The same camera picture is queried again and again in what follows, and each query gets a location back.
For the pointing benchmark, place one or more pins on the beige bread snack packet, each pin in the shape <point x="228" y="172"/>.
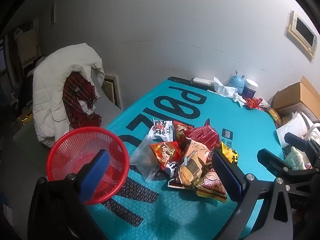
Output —
<point x="191" y="167"/>

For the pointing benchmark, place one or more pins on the red gold snack packet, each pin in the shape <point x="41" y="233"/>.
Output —
<point x="179" y="129"/>

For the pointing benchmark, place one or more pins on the crumpled white tissue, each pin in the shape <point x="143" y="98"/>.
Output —
<point x="228" y="92"/>

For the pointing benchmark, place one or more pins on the dark red foil packet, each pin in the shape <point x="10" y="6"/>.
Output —
<point x="205" y="134"/>

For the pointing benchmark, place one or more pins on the nutritious cereal packet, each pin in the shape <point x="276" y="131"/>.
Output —
<point x="210" y="186"/>

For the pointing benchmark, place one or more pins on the white quilted jacket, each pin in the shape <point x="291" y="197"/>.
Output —
<point x="50" y="117"/>

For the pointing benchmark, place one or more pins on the cream framed wall panel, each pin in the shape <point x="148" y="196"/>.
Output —
<point x="302" y="36"/>

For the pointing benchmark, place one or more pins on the red candy wrapper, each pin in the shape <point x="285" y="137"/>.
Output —
<point x="253" y="103"/>

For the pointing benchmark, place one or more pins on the red plastic mesh basket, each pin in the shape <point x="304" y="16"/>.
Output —
<point x="78" y="148"/>

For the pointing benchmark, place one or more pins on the white remote control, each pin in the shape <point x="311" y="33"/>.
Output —
<point x="202" y="82"/>

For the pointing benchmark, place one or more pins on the wall access panel frame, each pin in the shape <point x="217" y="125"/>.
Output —
<point x="111" y="88"/>

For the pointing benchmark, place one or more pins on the pale green plush toy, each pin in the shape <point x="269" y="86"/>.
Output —
<point x="297" y="160"/>

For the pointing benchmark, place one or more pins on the light blue deer humidifier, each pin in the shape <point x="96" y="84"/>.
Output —
<point x="237" y="81"/>

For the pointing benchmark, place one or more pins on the yellow black snack packet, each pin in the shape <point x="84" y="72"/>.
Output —
<point x="229" y="153"/>

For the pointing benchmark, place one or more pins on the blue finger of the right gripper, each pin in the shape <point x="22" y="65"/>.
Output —
<point x="296" y="142"/>
<point x="271" y="162"/>

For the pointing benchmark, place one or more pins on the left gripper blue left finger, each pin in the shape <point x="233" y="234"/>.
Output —
<point x="91" y="174"/>

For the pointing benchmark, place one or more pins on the orange red snack packet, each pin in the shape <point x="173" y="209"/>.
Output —
<point x="166" y="152"/>

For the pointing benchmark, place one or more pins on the cardboard box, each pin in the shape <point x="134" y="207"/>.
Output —
<point x="298" y="97"/>

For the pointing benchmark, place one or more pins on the clear zip bag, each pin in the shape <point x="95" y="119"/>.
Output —
<point x="144" y="160"/>

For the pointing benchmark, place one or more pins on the yellow patterned snack bag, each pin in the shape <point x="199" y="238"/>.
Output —
<point x="273" y="113"/>

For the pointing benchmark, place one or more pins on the red plaid scarf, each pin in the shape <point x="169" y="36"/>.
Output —
<point x="76" y="90"/>

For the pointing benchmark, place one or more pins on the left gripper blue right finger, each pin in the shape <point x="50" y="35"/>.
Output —
<point x="230" y="175"/>

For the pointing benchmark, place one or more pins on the white snack packet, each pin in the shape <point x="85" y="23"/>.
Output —
<point x="162" y="130"/>
<point x="170" y="168"/>

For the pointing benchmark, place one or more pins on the navy jar white lid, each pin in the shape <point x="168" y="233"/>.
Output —
<point x="250" y="89"/>

